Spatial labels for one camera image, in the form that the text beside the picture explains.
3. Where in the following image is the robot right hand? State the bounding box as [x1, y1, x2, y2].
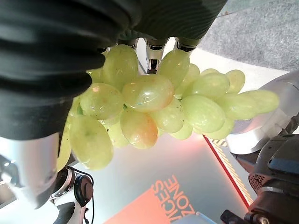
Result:
[0, 0, 228, 210]

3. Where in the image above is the green grape bunch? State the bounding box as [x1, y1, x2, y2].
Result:
[57, 44, 280, 170]

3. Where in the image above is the orange floor sign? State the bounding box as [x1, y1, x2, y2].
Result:
[102, 175, 199, 224]

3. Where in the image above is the red striped floor tape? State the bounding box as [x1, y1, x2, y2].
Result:
[202, 134, 256, 209]

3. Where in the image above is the silver robot leg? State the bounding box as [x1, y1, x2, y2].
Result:
[226, 70, 299, 155]

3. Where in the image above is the dark robot foot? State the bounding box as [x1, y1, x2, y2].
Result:
[221, 116, 299, 224]

